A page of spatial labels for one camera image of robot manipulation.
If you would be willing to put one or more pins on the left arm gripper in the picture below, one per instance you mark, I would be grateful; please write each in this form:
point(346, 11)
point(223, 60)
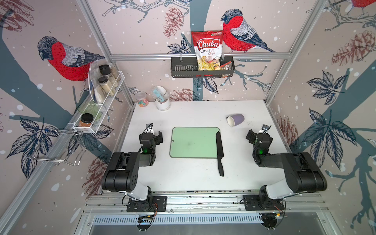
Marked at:
point(158, 138)

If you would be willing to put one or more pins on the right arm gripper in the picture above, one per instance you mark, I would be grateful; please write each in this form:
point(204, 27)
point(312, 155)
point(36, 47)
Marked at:
point(252, 136)

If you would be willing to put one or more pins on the black kitchen knife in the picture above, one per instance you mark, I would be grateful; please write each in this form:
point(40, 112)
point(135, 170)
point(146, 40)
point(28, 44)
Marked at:
point(220, 153)

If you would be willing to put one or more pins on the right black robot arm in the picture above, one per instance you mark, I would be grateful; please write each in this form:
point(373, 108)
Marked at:
point(302, 175)

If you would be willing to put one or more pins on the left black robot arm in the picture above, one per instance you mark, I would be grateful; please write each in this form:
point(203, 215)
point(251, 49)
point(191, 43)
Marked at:
point(121, 175)

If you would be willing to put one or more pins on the green cutting board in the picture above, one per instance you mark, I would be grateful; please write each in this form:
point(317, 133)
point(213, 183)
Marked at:
point(193, 143)

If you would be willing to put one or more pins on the clear jar with candies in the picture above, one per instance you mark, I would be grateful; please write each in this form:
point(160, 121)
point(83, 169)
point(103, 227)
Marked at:
point(141, 98)

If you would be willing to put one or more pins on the purple paper cup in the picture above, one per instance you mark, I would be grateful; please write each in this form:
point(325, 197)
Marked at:
point(235, 119)

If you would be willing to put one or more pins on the white utensil holder cup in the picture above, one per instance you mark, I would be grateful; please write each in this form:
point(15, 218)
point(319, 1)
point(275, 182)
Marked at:
point(164, 105)

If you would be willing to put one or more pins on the green glass bowl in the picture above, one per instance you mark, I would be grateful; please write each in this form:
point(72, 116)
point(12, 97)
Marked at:
point(92, 108)

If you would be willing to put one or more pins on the orange spice jar black lid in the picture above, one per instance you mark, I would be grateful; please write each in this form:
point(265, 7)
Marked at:
point(86, 120)

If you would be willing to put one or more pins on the small red snack packet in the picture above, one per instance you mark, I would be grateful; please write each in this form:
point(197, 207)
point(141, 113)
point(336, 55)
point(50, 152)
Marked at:
point(227, 66)

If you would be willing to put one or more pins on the red Chuba chips bag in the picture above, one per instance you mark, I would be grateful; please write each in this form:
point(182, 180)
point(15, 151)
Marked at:
point(208, 49)

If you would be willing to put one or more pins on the clear acrylic wall shelf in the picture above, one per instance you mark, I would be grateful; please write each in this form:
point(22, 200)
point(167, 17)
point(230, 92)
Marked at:
point(99, 96)

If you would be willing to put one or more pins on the black wall basket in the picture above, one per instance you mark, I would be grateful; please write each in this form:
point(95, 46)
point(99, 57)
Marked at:
point(191, 67)

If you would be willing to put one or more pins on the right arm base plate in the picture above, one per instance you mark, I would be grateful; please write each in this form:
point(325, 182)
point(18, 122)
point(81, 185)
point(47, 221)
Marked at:
point(254, 203)

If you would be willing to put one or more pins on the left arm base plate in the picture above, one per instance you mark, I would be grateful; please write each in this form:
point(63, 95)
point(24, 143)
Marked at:
point(157, 204)

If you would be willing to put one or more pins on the wire wall rack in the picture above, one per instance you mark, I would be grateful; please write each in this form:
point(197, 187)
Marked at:
point(68, 148)

